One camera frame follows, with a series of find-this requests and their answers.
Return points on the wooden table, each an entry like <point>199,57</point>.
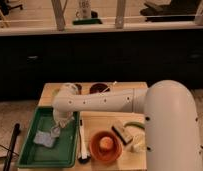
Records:
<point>94,122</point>

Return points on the green cucumber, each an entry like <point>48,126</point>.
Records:
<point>135,124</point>

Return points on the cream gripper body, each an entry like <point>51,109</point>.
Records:
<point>62,119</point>

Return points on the grey blue towel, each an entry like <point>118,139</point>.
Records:
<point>55,131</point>

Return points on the green board on shelf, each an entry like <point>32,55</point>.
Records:
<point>87,21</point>

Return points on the orange plate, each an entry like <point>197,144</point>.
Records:
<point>104,157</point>

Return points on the white jug on shelf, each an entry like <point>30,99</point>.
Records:
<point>84,9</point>

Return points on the dark red bowl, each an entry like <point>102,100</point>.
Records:
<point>98,88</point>

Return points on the green plastic tray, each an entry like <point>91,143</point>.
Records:
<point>39,150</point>

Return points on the translucent green cup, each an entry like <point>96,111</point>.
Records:
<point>55,92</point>

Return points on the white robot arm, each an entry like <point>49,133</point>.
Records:
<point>171,128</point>

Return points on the white spoon in bowl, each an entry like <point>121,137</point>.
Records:
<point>115,82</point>

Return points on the black pole stand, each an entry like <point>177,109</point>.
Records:
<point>16,132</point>

